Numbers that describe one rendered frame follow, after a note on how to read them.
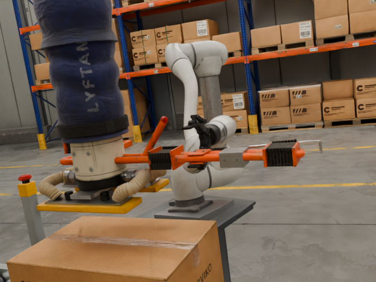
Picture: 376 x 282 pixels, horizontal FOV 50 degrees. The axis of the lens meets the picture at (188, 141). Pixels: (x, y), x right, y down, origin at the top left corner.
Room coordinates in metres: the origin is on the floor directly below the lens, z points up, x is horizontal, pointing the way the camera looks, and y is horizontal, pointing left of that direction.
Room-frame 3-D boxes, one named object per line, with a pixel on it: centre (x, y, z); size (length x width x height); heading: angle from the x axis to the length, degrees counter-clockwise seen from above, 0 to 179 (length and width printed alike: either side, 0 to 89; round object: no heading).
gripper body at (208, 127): (1.45, -0.07, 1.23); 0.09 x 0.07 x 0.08; 155
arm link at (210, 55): (2.09, -0.16, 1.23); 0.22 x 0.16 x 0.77; 108
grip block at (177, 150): (1.19, 0.07, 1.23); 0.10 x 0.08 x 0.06; 155
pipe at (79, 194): (1.30, 0.30, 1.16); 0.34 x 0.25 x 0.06; 65
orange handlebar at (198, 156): (1.32, 0.07, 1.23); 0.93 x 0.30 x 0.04; 65
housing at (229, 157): (1.10, -0.12, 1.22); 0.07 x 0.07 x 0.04; 65
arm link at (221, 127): (1.52, -0.10, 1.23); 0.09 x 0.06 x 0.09; 65
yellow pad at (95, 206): (1.21, 0.34, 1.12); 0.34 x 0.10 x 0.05; 65
